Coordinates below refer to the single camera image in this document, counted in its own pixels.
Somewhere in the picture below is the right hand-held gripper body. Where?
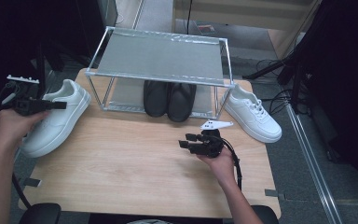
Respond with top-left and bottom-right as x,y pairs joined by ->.
187,119 -> 234,159

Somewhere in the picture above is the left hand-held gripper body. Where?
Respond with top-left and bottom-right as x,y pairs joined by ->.
0,74 -> 50,118

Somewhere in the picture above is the white sneaker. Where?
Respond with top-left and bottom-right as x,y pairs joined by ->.
220,83 -> 283,144
21,78 -> 92,159

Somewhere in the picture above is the black slipper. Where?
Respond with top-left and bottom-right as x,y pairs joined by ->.
167,82 -> 198,123
143,79 -> 172,118

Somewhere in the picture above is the silver metal shoe rack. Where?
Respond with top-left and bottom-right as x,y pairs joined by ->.
84,25 -> 236,120

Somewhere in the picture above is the person's right hand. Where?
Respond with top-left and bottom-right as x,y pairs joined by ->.
196,146 -> 238,188

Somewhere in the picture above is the person's left hand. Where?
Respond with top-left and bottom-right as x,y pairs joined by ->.
0,107 -> 50,150

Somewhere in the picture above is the black stand pole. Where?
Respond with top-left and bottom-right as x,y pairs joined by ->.
34,40 -> 48,101

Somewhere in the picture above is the dark curtain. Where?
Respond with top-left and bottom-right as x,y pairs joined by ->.
0,0 -> 106,143
287,0 -> 358,203

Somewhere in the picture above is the black tape strip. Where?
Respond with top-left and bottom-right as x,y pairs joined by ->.
264,189 -> 285,200
21,177 -> 42,188

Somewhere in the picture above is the person's right leg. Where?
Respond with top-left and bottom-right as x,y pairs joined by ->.
251,204 -> 280,224

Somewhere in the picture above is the black tripod stand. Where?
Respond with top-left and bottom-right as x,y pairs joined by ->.
241,55 -> 296,87

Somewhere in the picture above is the grey metal cabinet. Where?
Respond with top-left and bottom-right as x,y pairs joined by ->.
99,0 -> 119,27

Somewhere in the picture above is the red book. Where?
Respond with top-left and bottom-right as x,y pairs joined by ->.
198,23 -> 217,35

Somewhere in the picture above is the wooden cabinet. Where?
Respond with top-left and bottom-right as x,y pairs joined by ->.
171,0 -> 321,60

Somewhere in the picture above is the black floor cable bundle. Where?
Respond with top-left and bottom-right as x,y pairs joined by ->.
255,58 -> 296,138

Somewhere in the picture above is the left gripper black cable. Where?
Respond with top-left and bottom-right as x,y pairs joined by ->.
0,81 -> 33,210

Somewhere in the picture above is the metal floor rail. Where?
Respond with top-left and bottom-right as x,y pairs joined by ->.
283,102 -> 344,224
131,0 -> 146,30

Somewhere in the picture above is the black hanging cable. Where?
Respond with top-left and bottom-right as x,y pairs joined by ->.
186,0 -> 194,35

